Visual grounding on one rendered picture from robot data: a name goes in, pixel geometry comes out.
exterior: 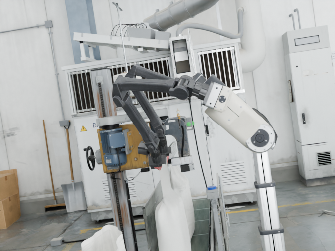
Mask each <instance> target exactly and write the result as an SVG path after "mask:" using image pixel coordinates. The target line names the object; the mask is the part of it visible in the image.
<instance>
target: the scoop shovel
mask: <svg viewBox="0 0 335 251"><path fill-rule="evenodd" d="M69 126H70V120H69ZM69 126H68V129H69ZM64 127H65V126H64ZM65 129H66V134H67V143H68V152H69V162H70V171H71V181H72V183H70V184H62V185H61V187H62V190H63V195H64V200H65V204H66V209H67V212H74V211H77V210H86V209H87V207H86V200H85V193H84V185H83V182H82V181H81V182H76V183H74V177H73V168H72V158H71V149H70V140H69V131H68V129H67V128H66V127H65Z"/></svg>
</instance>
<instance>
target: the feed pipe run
mask: <svg viewBox="0 0 335 251"><path fill-rule="evenodd" d="M218 2H219V0H186V3H187V4H186V5H187V6H188V7H187V8H188V9H187V10H189V11H190V12H191V14H192V15H194V16H196V15H198V14H200V13H202V12H204V11H206V10H208V9H210V8H212V7H213V6H216V13H217V20H218V28H219V29H221V30H222V27H221V20H220V12H219V5H218ZM190 12H189V13H190ZM220 41H223V36H221V35H220Z"/></svg>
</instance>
